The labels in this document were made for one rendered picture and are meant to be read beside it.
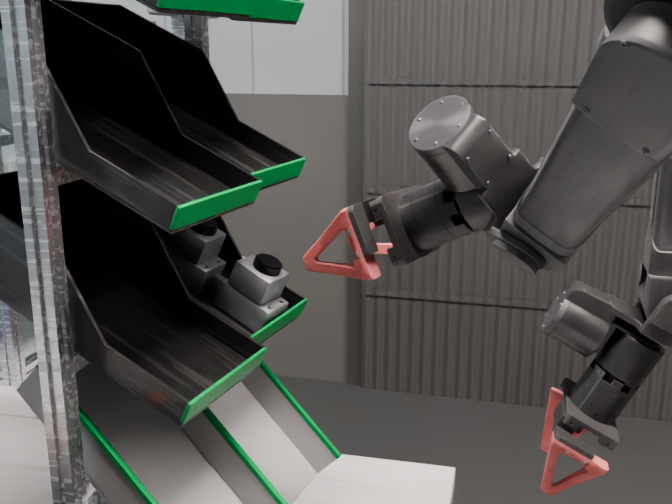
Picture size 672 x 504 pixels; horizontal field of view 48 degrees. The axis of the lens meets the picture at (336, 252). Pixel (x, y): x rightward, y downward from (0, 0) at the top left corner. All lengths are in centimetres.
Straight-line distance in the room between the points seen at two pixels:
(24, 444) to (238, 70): 232
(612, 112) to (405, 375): 318
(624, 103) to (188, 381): 49
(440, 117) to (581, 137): 24
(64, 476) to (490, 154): 44
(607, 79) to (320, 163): 305
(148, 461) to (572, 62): 259
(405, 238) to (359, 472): 59
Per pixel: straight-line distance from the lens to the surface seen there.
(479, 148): 61
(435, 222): 68
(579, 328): 89
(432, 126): 63
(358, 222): 67
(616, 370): 91
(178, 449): 81
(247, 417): 92
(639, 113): 29
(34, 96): 61
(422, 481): 119
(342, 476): 120
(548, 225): 57
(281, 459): 92
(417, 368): 343
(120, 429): 78
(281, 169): 78
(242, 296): 80
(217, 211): 64
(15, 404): 153
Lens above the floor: 148
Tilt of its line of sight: 15 degrees down
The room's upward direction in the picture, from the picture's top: straight up
